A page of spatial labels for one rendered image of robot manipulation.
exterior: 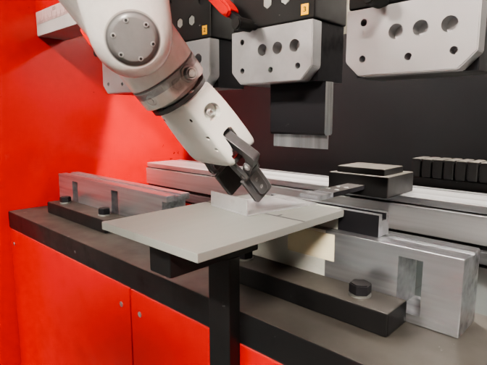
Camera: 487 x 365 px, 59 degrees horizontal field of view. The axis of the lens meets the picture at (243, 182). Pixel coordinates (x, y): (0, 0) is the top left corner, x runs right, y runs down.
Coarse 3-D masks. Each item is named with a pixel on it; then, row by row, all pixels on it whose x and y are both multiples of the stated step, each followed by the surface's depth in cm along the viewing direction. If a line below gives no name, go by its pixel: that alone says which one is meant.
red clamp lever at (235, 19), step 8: (216, 0) 62; (224, 0) 62; (216, 8) 63; (224, 8) 61; (232, 8) 61; (232, 16) 61; (240, 16) 61; (232, 24) 60; (240, 24) 59; (248, 24) 60; (256, 24) 62; (248, 32) 62
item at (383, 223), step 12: (324, 204) 64; (336, 204) 62; (348, 216) 59; (360, 216) 57; (372, 216) 56; (384, 216) 57; (348, 228) 59; (360, 228) 58; (372, 228) 56; (384, 228) 57
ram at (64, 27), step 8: (40, 0) 112; (48, 0) 109; (56, 0) 106; (40, 8) 113; (64, 16) 104; (40, 24) 114; (48, 24) 111; (56, 24) 107; (64, 24) 104; (72, 24) 101; (40, 32) 114; (48, 32) 111; (56, 32) 110; (64, 32) 110; (72, 32) 110; (80, 32) 110
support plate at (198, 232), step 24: (144, 216) 55; (168, 216) 55; (192, 216) 55; (216, 216) 55; (240, 216) 55; (264, 216) 55; (288, 216) 55; (312, 216) 55; (336, 216) 58; (144, 240) 46; (168, 240) 44; (192, 240) 44; (216, 240) 44; (240, 240) 44; (264, 240) 47
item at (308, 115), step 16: (272, 96) 66; (288, 96) 64; (304, 96) 62; (320, 96) 60; (272, 112) 66; (288, 112) 64; (304, 112) 62; (320, 112) 60; (272, 128) 67; (288, 128) 65; (304, 128) 63; (320, 128) 61; (288, 144) 66; (304, 144) 64; (320, 144) 62
